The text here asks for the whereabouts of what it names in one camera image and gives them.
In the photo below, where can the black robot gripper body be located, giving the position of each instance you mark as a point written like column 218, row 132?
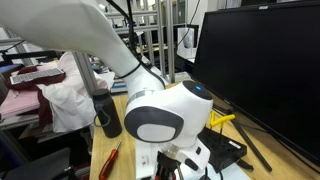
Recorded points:
column 168, row 166

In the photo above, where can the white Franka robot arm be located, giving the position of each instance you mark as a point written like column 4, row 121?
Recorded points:
column 166, row 103

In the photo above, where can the white paper sheet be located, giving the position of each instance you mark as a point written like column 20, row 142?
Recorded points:
column 233, row 174

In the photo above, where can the dark grey water bottle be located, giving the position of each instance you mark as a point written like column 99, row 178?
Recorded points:
column 108, row 116

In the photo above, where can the white cloth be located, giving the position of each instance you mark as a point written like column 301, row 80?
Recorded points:
column 66, row 100

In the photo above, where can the white box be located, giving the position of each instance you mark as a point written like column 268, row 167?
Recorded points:
column 185, row 41

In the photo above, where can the black office chair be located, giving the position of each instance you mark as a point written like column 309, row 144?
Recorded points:
column 40, row 166

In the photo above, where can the large black computer monitor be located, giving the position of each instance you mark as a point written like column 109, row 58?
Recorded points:
column 266, row 73

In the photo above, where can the maroon cloth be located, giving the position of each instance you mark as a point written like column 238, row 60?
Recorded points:
column 43, row 110

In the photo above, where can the grey computer keyboard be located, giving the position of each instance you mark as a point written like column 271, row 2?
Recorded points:
column 36, row 75

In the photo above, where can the pink cloth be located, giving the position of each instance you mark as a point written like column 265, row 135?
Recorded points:
column 18, row 101

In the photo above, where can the aluminium extrusion frame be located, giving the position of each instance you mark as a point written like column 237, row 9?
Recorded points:
column 170, row 40

